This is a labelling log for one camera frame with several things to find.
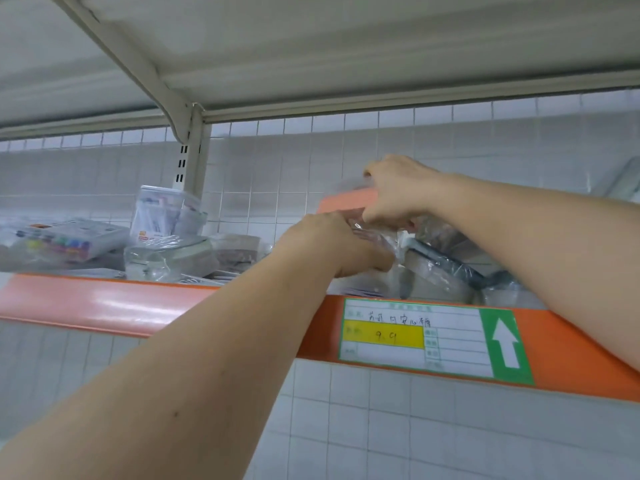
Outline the person's left hand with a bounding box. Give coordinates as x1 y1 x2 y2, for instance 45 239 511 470
272 209 396 286

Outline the person's right hand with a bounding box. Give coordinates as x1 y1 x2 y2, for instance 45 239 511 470
362 155 471 231

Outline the orange lid plastic box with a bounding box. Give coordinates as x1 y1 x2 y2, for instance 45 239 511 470
315 175 381 218

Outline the soap dishes shelf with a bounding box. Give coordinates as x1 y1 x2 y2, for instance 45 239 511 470
120 209 551 308

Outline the orange metal store shelving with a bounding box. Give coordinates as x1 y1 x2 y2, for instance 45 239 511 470
0 0 640 480

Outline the person's left forearm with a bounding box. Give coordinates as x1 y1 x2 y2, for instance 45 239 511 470
0 239 336 480

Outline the person's right forearm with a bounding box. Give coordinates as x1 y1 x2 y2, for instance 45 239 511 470
440 175 640 371

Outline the colourful paint set box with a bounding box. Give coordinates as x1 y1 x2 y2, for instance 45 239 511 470
12 217 131 266

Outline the white label green arrow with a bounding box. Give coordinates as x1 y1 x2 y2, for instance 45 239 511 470
338 297 535 386

